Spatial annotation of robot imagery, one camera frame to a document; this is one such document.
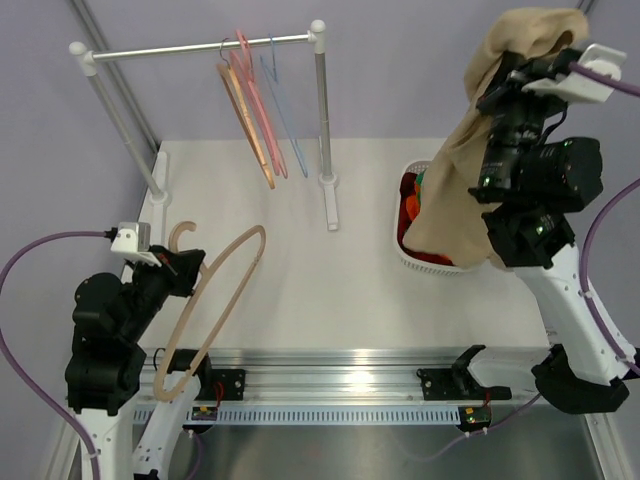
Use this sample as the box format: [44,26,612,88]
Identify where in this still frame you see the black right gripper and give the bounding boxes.
[476,47,578,199]

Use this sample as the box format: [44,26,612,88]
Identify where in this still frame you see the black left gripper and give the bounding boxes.
[119,243,205,342]

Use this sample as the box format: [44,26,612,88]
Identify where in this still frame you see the beige wooden hanger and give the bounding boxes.
[153,224,267,403]

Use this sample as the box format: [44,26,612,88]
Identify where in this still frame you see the beige t shirt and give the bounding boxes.
[402,7,589,270]

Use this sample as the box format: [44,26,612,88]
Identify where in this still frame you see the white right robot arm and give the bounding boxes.
[452,43,639,414]

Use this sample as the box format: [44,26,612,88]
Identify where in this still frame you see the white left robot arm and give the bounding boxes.
[65,246,215,479]

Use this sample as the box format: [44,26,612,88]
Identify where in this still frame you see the orange wooden hanger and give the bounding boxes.
[216,48,276,190]

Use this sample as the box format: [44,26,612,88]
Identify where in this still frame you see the thick pink plastic hanger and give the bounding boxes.
[230,29,288,179]

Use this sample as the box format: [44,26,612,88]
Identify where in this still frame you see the white laundry basket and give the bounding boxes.
[392,159,472,277]

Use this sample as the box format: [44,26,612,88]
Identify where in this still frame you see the green cloth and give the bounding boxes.
[414,170,426,190]

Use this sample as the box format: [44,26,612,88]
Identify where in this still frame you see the dark red cloth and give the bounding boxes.
[398,172,454,266]

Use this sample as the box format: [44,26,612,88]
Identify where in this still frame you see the orange cloth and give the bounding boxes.
[404,179,454,265]

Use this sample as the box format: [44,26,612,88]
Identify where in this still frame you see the silver clothes rack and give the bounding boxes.
[69,20,339,244]

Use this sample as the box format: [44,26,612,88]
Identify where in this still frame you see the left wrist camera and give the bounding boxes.
[110,222,161,266]

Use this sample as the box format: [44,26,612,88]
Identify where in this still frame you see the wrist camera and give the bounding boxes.
[110,222,161,266]
[521,43,627,104]

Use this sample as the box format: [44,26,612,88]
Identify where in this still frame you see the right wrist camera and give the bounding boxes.
[521,43,627,104]

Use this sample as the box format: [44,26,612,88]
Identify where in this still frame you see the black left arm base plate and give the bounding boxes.
[196,369,246,401]

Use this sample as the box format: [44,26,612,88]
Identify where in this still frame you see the aluminium frame post right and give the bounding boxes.
[576,0,598,15]

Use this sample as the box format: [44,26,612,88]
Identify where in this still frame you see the aluminium frame post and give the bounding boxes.
[576,0,598,15]
[69,0,161,156]

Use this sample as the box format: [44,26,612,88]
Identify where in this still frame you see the white slotted cable duct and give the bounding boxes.
[132,404,464,426]

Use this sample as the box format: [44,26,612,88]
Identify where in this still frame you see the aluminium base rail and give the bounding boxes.
[63,349,609,404]

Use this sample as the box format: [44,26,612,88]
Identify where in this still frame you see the blue wire hanger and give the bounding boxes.
[260,36,309,178]

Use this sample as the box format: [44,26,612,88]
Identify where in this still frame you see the aluminium frame post left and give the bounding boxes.
[69,0,161,156]

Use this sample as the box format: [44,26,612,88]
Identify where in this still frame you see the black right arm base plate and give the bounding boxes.
[416,368,512,401]

